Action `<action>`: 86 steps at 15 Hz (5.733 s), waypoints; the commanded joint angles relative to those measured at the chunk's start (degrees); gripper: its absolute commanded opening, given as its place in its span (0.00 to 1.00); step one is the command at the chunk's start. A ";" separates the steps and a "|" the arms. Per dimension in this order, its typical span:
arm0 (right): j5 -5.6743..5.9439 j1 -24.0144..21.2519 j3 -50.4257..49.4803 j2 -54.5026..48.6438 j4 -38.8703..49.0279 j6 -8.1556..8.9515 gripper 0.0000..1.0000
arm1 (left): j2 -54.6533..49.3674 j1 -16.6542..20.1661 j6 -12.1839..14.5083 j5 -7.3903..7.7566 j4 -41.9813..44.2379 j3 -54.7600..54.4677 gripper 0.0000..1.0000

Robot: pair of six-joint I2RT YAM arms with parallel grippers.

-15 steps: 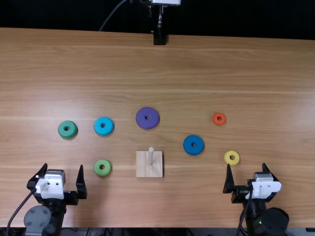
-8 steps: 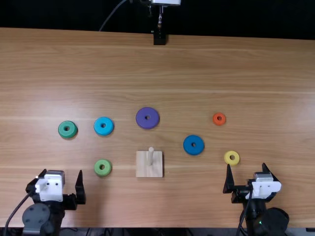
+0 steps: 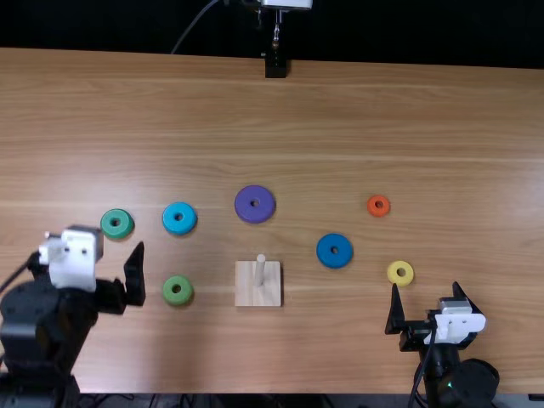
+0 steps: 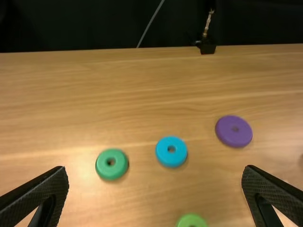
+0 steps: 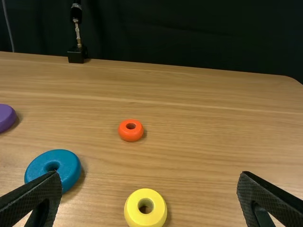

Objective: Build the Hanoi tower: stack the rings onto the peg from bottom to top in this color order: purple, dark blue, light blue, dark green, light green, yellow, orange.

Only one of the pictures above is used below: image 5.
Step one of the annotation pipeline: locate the orange ring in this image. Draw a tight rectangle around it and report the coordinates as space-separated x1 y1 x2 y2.
117 119 144 142

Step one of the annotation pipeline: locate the grey cable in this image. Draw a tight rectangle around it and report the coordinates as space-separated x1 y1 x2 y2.
2 0 16 53

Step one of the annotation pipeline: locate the black clamp stand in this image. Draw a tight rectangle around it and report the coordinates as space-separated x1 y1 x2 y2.
67 0 89 64

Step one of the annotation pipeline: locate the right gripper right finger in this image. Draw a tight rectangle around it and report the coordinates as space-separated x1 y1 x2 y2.
236 171 303 227

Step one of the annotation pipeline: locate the yellow ring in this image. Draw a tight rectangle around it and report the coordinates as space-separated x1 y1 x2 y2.
124 188 168 227

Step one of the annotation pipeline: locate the dark blue ring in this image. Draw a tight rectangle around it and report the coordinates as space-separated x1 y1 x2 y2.
24 148 82 194

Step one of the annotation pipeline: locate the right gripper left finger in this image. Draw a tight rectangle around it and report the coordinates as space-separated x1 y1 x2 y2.
0 171 63 227

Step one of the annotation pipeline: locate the purple ring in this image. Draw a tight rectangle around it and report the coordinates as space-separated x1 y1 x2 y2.
0 103 18 133

